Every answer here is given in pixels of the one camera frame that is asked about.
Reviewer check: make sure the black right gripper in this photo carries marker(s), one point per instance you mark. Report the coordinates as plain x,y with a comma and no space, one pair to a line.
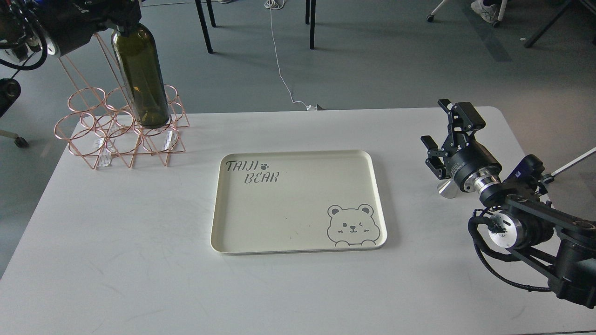
463,121

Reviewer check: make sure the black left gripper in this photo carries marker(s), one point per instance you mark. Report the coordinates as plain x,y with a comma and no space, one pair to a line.
121,15

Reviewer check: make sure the silver metal jigger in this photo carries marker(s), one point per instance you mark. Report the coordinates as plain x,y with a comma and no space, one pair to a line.
448,189

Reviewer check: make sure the dark green wine bottle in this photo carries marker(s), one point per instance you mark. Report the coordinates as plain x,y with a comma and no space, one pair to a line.
136,55

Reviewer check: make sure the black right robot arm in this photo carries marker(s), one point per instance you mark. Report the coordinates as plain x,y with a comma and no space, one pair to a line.
513,223

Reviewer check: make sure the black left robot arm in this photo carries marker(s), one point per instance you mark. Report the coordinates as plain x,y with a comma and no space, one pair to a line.
32,30

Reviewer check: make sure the white caster leg right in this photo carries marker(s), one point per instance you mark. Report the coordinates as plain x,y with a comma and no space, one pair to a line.
568,166

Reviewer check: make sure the office chair base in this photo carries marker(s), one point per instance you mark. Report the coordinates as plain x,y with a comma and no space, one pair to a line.
497,23

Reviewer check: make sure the white sneaker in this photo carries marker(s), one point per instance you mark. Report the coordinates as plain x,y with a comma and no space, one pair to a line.
488,10

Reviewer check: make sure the caster wheel left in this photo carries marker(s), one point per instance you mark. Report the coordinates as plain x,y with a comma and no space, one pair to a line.
18,140

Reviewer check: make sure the cream bear serving tray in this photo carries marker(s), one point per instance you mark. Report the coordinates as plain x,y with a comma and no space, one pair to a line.
297,201

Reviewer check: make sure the copper wire wine rack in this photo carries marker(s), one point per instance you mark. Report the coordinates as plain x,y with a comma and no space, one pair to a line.
101,127

